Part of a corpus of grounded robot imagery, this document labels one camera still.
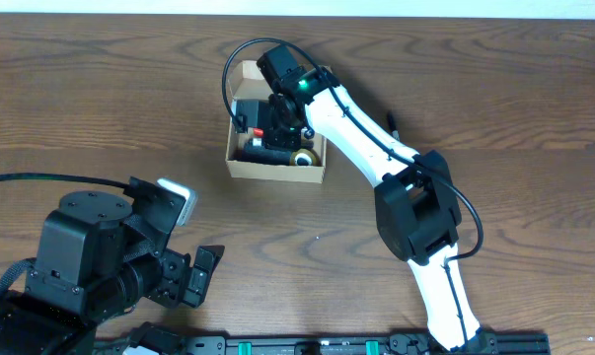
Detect yellow tape roll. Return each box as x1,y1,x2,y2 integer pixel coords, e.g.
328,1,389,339
289,149,320,167

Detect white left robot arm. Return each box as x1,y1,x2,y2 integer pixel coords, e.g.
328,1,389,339
0,188,189,354

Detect cardboard box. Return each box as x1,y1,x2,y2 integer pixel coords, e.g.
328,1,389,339
225,60,328,183

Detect thin black-capped marker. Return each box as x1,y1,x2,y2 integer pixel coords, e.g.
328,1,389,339
386,111,400,141

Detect blue whiteboard eraser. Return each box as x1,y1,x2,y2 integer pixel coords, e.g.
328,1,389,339
241,145,292,166

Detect black mounting rail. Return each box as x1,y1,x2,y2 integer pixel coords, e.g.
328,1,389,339
92,322,552,355

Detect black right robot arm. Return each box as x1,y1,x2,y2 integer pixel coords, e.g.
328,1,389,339
221,39,484,354

